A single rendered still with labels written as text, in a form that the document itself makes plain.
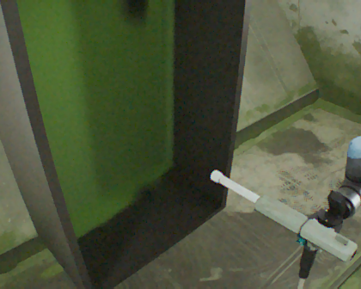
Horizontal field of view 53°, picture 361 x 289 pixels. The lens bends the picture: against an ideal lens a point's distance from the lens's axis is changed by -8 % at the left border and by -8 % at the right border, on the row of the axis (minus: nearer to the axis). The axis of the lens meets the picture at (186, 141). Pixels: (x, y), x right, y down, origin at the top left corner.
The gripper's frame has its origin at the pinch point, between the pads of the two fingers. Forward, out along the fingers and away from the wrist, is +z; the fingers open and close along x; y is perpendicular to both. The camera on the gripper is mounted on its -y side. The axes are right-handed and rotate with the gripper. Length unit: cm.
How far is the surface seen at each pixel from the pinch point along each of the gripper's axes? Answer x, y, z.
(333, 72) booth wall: 76, 34, -181
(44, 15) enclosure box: 69, -54, 27
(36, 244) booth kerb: 118, 66, 38
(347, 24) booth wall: 69, -5, -178
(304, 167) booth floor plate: 52, 63, -103
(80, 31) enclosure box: 69, -46, 17
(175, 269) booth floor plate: 58, 66, -2
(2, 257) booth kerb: 121, 64, 56
